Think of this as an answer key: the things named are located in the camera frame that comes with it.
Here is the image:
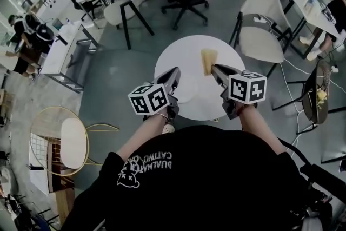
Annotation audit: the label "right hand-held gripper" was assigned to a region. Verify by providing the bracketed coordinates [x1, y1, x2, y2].
[211, 63, 268, 120]

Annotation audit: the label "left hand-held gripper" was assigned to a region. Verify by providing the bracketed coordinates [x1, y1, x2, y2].
[128, 67, 181, 122]

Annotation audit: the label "yellow sponge cloth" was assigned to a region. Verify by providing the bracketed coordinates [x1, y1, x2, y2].
[200, 48, 218, 77]

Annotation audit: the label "white round plate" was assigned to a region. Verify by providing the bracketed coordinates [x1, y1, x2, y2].
[172, 75, 200, 105]

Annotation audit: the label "person's right forearm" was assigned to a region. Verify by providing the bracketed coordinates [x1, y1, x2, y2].
[239, 104, 287, 156]

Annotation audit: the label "person's left forearm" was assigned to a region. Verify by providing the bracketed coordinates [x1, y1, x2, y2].
[116, 113, 168, 162]

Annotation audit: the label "round white side table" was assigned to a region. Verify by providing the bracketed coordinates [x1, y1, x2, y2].
[154, 35, 247, 121]

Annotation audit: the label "person's white clog shoe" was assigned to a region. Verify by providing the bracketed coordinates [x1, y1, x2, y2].
[161, 122, 176, 135]

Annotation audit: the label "dark wicker chair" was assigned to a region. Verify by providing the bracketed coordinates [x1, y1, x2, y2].
[271, 58, 346, 135]

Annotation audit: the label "yellow fibrous bundle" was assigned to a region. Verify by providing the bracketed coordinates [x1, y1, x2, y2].
[315, 88, 328, 111]

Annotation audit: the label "white desk black legs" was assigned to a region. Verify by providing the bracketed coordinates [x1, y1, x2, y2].
[278, 0, 343, 61]

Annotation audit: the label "person's black printed t-shirt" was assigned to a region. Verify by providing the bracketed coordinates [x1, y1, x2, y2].
[61, 126, 333, 231]

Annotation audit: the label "black and white backpack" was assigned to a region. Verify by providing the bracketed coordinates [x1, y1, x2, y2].
[25, 15, 56, 49]

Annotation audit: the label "white low shelf unit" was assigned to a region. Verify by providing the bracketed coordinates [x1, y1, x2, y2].
[28, 140, 77, 196]

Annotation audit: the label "red bead bracelet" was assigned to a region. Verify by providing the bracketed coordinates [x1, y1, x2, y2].
[237, 103, 258, 115]

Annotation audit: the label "white floor cable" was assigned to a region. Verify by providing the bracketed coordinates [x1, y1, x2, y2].
[252, 15, 346, 144]

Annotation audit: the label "gold wire chair white cushion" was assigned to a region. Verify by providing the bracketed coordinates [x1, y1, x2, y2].
[29, 105, 120, 177]

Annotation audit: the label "white desk grey frame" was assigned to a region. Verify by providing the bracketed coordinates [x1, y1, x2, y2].
[39, 21, 100, 95]

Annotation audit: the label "thick black cable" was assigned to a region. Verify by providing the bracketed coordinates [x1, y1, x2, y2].
[277, 137, 346, 190]

